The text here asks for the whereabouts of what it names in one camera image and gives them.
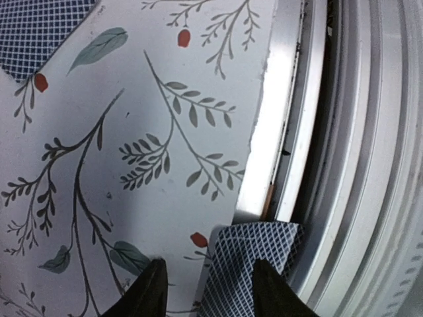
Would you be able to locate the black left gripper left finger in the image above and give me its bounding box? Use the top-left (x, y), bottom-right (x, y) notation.
top-left (102, 258), bottom-right (168, 317)

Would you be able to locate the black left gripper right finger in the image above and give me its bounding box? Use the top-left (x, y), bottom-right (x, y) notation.
top-left (252, 259), bottom-right (317, 317)

